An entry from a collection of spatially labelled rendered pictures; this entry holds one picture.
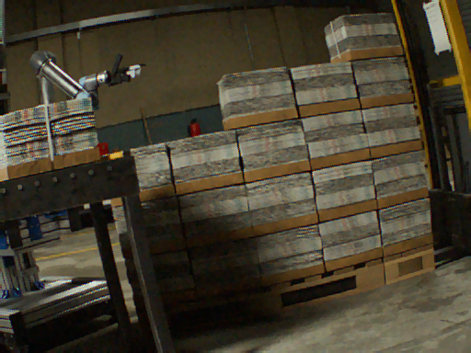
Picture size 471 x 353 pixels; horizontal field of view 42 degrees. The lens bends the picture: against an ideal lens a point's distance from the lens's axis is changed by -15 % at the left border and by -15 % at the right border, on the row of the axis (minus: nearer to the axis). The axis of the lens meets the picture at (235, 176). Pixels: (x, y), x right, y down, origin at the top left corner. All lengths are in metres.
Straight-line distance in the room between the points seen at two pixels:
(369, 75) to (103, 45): 7.16
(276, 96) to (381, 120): 0.50
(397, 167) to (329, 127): 0.38
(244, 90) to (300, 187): 0.48
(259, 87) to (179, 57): 7.31
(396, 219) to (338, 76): 0.71
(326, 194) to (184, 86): 7.31
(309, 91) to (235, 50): 7.67
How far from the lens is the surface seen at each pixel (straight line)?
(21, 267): 3.26
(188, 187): 2.97
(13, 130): 2.24
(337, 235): 3.09
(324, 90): 3.07
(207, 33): 10.55
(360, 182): 3.11
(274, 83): 3.03
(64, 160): 2.28
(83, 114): 2.32
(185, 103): 10.22
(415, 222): 3.22
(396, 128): 3.17
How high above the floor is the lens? 0.79
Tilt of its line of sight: 3 degrees down
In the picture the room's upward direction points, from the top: 10 degrees counter-clockwise
